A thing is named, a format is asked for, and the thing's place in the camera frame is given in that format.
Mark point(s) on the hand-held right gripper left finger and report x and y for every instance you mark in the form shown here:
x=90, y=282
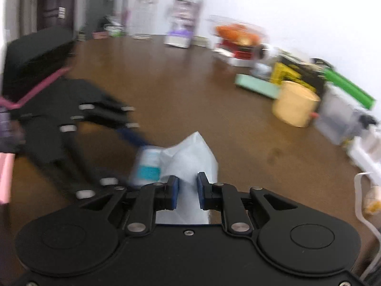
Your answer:
x=173, y=193

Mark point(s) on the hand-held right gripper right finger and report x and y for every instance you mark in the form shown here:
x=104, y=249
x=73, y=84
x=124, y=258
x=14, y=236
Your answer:
x=202, y=193

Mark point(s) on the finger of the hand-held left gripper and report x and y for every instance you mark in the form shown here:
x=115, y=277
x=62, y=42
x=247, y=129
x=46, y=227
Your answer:
x=89, y=166
x=131, y=135

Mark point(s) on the clear floss pick box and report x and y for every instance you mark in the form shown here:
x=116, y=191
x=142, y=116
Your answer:
x=148, y=166

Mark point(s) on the white cotton cloth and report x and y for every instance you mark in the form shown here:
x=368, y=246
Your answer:
x=190, y=155

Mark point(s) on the clear plastic clamshell container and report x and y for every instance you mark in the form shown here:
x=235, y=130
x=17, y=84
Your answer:
x=238, y=25

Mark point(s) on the pink cloth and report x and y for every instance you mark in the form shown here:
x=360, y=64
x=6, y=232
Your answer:
x=6, y=178

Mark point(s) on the purple tissue pack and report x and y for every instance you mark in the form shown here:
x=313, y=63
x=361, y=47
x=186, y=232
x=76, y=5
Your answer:
x=178, y=38

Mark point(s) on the dark brown door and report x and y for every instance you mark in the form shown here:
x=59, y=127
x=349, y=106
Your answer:
x=55, y=3

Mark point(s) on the folded green cloth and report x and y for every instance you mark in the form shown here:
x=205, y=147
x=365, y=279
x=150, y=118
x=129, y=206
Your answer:
x=256, y=85

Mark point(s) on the clear glass bottle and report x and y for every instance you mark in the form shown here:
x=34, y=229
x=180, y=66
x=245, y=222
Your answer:
x=142, y=15

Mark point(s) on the tan cylindrical cup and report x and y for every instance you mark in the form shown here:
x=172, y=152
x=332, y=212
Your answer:
x=294, y=104

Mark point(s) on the red and white box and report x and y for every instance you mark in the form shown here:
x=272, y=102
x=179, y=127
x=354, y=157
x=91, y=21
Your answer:
x=235, y=58

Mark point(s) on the dark red box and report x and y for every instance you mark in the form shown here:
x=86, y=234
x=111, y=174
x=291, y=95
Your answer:
x=235, y=46

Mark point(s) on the orange tangerine peels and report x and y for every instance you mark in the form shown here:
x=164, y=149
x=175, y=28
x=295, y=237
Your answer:
x=238, y=34

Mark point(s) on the black and yellow box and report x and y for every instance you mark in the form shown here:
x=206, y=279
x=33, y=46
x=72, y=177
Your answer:
x=300, y=71

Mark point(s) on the clear box with green lid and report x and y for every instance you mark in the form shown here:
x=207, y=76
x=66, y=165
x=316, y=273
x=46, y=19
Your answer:
x=342, y=110

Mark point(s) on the white power strip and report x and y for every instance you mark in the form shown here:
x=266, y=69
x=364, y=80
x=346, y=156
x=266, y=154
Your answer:
x=366, y=155

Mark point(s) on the beige plug adapter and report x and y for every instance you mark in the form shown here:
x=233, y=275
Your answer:
x=373, y=199

